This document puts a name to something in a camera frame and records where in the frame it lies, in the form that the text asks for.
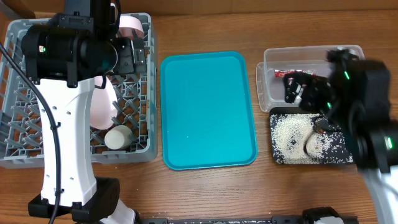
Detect white paper cup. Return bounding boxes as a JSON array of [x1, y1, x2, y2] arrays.
[[104, 125, 133, 150]]

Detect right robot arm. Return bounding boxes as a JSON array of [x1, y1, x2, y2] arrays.
[[283, 58, 397, 223]]

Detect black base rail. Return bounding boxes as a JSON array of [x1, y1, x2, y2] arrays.
[[137, 207, 359, 224]]

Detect spilled rice grains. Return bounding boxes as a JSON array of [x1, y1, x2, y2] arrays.
[[269, 113, 354, 165]]

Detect clear plastic waste bin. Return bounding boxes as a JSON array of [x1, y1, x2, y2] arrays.
[[256, 44, 373, 113]]

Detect teal plastic serving tray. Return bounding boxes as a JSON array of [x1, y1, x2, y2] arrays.
[[160, 51, 258, 170]]

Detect pink small bowl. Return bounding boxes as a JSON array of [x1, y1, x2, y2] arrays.
[[116, 16, 145, 40]]

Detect large white round plate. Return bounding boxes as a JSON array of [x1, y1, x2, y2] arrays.
[[90, 76, 118, 130]]

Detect red snack wrapper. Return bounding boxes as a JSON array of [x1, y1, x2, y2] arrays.
[[274, 69, 316, 78]]

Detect grey plastic dish rack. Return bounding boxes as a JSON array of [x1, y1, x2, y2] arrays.
[[1, 12, 158, 169]]

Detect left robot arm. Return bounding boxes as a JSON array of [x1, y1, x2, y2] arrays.
[[21, 9, 138, 223]]

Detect black rectangular tray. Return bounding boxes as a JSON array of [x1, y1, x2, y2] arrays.
[[269, 106, 361, 166]]

